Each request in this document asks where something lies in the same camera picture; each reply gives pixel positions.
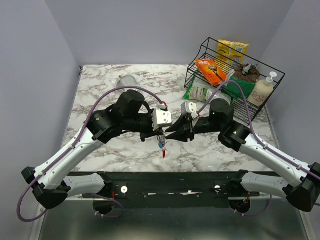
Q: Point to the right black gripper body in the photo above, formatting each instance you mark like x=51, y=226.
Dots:
x=190, y=125

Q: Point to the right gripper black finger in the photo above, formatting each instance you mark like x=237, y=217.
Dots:
x=178, y=124
x=180, y=135

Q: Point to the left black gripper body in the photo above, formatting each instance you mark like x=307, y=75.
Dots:
x=145, y=127

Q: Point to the red carabiner keyring with chain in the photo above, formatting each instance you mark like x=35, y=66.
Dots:
x=163, y=139

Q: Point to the blue key tag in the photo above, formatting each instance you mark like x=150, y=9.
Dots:
x=160, y=144

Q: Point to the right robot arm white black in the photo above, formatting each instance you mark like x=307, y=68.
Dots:
x=296, y=181

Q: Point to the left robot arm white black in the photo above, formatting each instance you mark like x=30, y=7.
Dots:
x=51, y=183

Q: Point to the green white wipes pack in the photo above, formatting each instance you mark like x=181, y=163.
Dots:
x=201, y=92

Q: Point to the silver foil pouch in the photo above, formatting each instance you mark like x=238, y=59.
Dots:
x=126, y=80

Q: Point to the orange razor box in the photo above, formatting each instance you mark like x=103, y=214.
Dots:
x=212, y=73

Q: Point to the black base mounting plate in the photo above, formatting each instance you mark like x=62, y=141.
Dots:
x=174, y=189

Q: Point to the brown green chocolate bag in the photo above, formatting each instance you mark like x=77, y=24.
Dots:
x=246, y=76

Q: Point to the cream lotion pump bottle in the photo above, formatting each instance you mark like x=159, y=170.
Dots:
x=262, y=90

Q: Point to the yellow snack packet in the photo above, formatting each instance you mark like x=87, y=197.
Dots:
x=230, y=53

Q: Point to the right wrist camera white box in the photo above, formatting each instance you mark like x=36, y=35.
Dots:
x=189, y=109

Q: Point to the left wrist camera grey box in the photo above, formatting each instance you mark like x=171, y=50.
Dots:
x=161, y=118

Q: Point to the black wire rack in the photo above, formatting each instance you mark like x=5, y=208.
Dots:
x=209, y=50

